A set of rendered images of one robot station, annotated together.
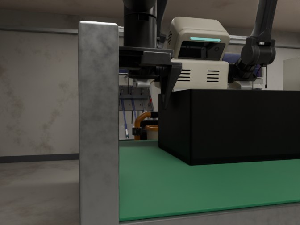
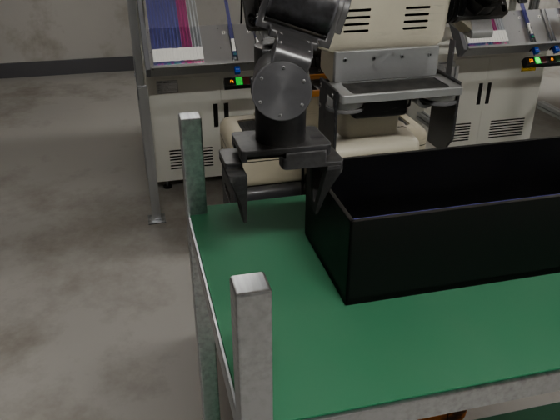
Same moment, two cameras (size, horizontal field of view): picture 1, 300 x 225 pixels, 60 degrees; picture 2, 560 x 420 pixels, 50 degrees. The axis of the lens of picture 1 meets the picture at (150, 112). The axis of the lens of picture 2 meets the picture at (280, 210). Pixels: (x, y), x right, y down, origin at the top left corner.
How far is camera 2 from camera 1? 39 cm
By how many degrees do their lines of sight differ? 26
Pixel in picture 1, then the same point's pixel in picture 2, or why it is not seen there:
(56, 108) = not seen: outside the picture
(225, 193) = (373, 377)
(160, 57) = (312, 158)
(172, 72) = (328, 175)
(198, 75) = (387, 18)
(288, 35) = not seen: outside the picture
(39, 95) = not seen: outside the picture
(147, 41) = (292, 137)
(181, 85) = (351, 40)
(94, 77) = (251, 336)
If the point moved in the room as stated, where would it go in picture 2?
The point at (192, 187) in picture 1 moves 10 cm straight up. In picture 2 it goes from (341, 366) to (346, 285)
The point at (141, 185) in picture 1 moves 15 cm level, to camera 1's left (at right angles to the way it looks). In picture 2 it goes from (287, 361) to (142, 361)
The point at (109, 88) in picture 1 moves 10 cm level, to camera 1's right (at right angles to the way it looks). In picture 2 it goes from (264, 341) to (386, 341)
